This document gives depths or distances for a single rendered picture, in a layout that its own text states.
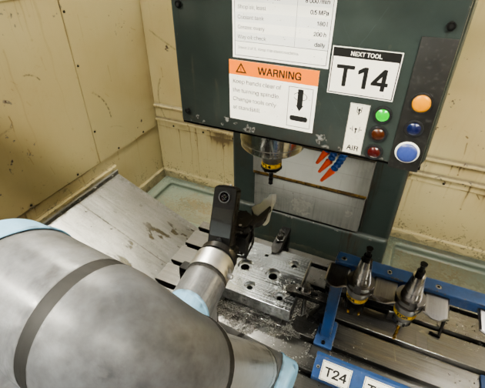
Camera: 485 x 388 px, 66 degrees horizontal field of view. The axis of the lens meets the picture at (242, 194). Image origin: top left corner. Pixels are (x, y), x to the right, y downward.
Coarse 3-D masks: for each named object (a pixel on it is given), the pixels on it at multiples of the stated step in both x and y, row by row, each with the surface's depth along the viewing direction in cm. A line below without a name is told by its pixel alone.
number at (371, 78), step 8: (360, 64) 54; (368, 64) 53; (376, 64) 53; (360, 72) 54; (368, 72) 54; (376, 72) 53; (384, 72) 53; (392, 72) 52; (360, 80) 55; (368, 80) 54; (376, 80) 54; (384, 80) 53; (392, 80) 53; (352, 88) 56; (360, 88) 55; (368, 88) 55; (376, 88) 55; (384, 88) 54
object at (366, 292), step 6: (354, 270) 89; (348, 276) 87; (372, 276) 87; (348, 282) 86; (372, 282) 86; (348, 288) 87; (354, 288) 86; (360, 288) 85; (366, 288) 85; (372, 288) 85; (360, 294) 85; (366, 294) 85
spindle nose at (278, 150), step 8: (240, 136) 89; (248, 136) 85; (248, 144) 86; (256, 144) 84; (264, 144) 83; (272, 144) 83; (280, 144) 83; (288, 144) 83; (256, 152) 86; (264, 152) 85; (272, 152) 84; (280, 152) 84; (288, 152) 85; (296, 152) 87
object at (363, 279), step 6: (360, 264) 83; (366, 264) 82; (372, 264) 82; (360, 270) 83; (366, 270) 83; (354, 276) 85; (360, 276) 84; (366, 276) 83; (354, 282) 86; (360, 282) 84; (366, 282) 84
